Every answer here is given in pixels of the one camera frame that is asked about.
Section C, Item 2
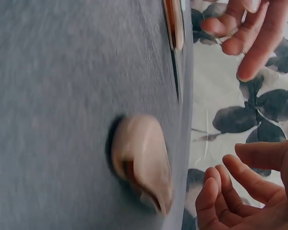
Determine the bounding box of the person's right hand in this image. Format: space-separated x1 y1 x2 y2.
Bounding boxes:
196 138 288 230

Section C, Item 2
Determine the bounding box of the person's left hand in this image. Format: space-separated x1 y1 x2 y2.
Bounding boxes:
200 0 288 82

